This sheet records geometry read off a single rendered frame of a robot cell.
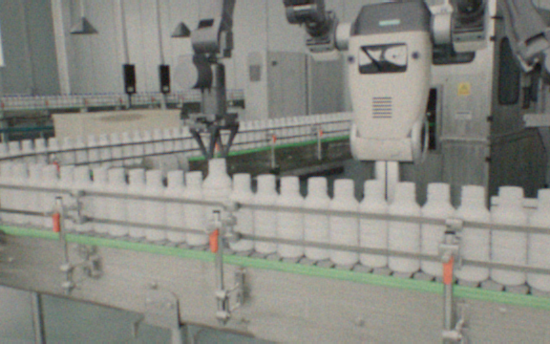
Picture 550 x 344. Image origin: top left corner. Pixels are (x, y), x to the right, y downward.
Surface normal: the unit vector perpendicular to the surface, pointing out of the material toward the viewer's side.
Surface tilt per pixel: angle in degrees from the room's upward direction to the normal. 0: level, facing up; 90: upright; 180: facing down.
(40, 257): 90
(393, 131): 90
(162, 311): 90
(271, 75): 90
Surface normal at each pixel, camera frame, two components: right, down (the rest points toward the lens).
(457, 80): -0.70, 0.14
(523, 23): -0.12, 0.28
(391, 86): -0.45, 0.16
